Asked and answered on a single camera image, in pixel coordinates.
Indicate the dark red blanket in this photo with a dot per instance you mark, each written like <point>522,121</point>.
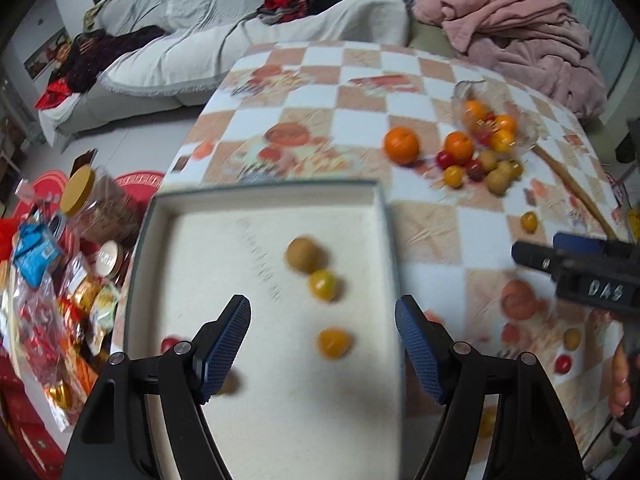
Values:
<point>110,55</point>

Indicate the yellow cherry tomato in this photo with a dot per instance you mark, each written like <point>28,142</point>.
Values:
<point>453,176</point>
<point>322,285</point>
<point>528,221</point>

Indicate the curved wooden strip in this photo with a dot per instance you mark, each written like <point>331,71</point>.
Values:
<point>575,190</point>

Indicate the clear plastic fruit bag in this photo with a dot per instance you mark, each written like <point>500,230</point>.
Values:
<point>520,125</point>

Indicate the red round floor mat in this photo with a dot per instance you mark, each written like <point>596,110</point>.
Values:
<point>142,184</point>
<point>42,192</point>

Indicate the sofa with white cover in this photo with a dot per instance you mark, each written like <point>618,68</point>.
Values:
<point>200,45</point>

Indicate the pile of snack packets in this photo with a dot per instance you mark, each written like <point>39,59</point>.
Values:
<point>55,340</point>

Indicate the large orange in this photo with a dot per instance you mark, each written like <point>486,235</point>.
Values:
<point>401,145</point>

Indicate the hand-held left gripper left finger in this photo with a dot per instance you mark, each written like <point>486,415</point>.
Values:
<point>225,350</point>

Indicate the pink blanket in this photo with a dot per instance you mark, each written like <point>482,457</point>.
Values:
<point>520,25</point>

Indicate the red box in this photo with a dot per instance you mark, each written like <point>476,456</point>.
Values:
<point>25,425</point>

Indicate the medium orange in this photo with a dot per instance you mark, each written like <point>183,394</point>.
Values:
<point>505,123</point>
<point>475,109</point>
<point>459,146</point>

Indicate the wall picture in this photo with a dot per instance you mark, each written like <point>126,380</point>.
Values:
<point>45,55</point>

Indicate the blue snack packet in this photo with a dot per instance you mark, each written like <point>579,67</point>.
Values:
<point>35,255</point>

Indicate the small jar with beige lid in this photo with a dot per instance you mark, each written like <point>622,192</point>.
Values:
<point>109,262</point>

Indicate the brown longan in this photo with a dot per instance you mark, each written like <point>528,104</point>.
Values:
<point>515,168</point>
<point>488,160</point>
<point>572,338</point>
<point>304,255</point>
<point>500,181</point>
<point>231,384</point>

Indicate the red cloth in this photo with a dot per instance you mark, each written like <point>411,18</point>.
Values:
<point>55,96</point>

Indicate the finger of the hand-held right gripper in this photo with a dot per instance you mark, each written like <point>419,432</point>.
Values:
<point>580,244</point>
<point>537,257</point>

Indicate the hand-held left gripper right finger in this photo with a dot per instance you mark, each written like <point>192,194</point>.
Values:
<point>420,355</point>

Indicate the dark red cherry tomato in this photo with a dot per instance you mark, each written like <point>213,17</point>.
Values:
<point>475,168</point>

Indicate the person's right hand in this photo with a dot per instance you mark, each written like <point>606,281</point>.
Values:
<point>621,385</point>

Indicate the white shallow box tray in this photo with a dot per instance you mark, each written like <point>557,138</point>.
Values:
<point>300,385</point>

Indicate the checkered fruit print tablecloth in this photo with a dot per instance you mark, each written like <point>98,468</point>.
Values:
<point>360,95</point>

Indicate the clear jar with yellow lid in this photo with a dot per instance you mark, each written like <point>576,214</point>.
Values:
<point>97,205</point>

